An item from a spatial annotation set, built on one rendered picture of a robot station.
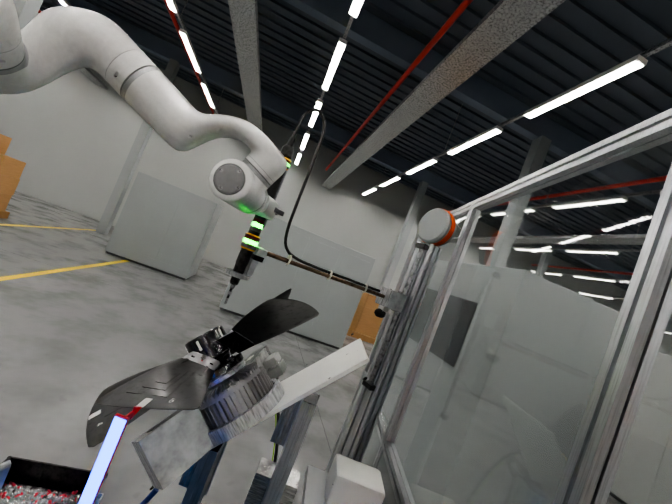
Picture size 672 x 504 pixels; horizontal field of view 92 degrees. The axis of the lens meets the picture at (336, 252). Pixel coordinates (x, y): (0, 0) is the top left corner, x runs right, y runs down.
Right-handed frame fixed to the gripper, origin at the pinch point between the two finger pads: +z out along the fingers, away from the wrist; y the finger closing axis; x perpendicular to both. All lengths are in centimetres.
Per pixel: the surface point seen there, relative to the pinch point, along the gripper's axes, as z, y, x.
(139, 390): -20, -5, -49
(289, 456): 10, 34, -68
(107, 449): -35, 0, -52
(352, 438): 39, 57, -69
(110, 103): 1045, -925, 241
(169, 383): -16, -1, -47
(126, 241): 632, -423, -125
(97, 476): -35, 0, -57
